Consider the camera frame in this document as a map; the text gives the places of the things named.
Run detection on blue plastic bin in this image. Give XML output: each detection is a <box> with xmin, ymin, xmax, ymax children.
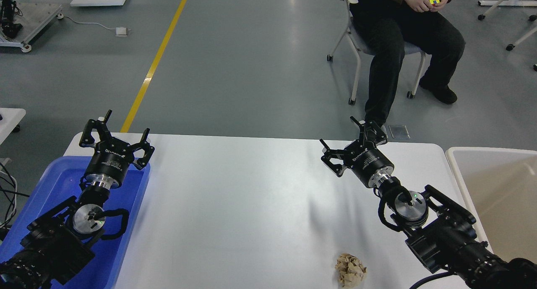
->
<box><xmin>0</xmin><ymin>156</ymin><xmax>151</xmax><ymax>289</ymax></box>

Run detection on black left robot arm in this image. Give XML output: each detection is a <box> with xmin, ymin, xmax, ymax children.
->
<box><xmin>1</xmin><ymin>110</ymin><xmax>155</xmax><ymax>289</ymax></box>

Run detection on beige plastic bin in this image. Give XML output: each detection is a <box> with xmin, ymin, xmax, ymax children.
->
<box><xmin>446</xmin><ymin>147</ymin><xmax>537</xmax><ymax>262</ymax></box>

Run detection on white office chair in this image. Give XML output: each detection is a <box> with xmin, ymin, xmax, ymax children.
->
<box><xmin>326</xmin><ymin>0</ymin><xmax>427</xmax><ymax>105</ymax></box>

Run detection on metal floor plate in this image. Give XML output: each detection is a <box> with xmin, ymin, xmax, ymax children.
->
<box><xmin>388</xmin><ymin>125</ymin><xmax>411</xmax><ymax>139</ymax></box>

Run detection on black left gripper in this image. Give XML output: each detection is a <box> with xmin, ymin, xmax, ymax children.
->
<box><xmin>79</xmin><ymin>109</ymin><xmax>155</xmax><ymax>188</ymax></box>

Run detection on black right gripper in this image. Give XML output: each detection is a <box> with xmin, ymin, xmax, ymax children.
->
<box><xmin>320</xmin><ymin>116</ymin><xmax>394</xmax><ymax>188</ymax></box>

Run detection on brown paper ball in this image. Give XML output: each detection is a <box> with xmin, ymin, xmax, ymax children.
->
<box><xmin>334</xmin><ymin>253</ymin><xmax>368</xmax><ymax>289</ymax></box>

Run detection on white chair base right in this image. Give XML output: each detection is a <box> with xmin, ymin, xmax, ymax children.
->
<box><xmin>477</xmin><ymin>0</ymin><xmax>537</xmax><ymax>52</ymax></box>

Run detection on metal wheeled platform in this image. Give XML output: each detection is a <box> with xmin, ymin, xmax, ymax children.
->
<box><xmin>0</xmin><ymin>0</ymin><xmax>63</xmax><ymax>53</ymax></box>

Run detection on white side table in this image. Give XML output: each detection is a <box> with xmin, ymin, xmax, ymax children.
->
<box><xmin>0</xmin><ymin>107</ymin><xmax>26</xmax><ymax>144</ymax></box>

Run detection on seated person in black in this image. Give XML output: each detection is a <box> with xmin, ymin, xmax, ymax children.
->
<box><xmin>349</xmin><ymin>0</ymin><xmax>466</xmax><ymax>127</ymax></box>

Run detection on black cables at left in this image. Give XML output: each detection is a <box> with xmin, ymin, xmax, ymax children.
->
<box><xmin>0</xmin><ymin>159</ymin><xmax>30</xmax><ymax>239</ymax></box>

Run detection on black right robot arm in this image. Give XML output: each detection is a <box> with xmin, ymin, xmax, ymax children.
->
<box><xmin>321</xmin><ymin>117</ymin><xmax>536</xmax><ymax>289</ymax></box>

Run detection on white floor power box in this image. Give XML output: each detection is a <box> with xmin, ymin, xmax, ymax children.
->
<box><xmin>115</xmin><ymin>27</ymin><xmax>128</xmax><ymax>37</ymax></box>

